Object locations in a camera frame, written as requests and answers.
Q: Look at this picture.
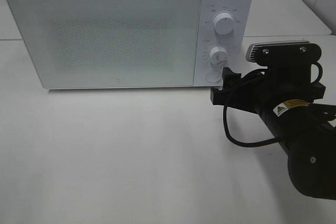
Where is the white microwave door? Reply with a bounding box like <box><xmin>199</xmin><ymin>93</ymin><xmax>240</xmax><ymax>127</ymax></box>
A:
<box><xmin>7</xmin><ymin>0</ymin><xmax>200</xmax><ymax>89</ymax></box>

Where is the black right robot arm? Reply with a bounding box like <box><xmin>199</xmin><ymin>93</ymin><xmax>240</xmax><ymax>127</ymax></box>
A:
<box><xmin>211</xmin><ymin>65</ymin><xmax>335</xmax><ymax>200</ymax></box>

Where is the upper white power knob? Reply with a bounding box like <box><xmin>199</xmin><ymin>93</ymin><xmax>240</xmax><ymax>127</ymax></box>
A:
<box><xmin>213</xmin><ymin>12</ymin><xmax>235</xmax><ymax>35</ymax></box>

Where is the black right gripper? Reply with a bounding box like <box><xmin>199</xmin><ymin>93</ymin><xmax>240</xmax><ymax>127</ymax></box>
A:
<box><xmin>211</xmin><ymin>62</ymin><xmax>326</xmax><ymax>114</ymax></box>

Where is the white timer knob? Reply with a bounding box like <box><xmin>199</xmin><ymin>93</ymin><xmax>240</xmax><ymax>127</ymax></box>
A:
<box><xmin>209</xmin><ymin>47</ymin><xmax>228</xmax><ymax>65</ymax></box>

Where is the round white door button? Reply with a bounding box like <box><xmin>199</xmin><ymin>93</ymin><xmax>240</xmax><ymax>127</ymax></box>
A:
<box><xmin>206</xmin><ymin>71</ymin><xmax>222</xmax><ymax>83</ymax></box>

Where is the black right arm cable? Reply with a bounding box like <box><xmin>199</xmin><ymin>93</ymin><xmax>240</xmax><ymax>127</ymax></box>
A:
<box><xmin>222</xmin><ymin>62</ymin><xmax>336</xmax><ymax>147</ymax></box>

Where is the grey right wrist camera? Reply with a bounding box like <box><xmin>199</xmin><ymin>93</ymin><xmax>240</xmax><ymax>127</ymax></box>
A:
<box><xmin>246</xmin><ymin>40</ymin><xmax>322</xmax><ymax>67</ymax></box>

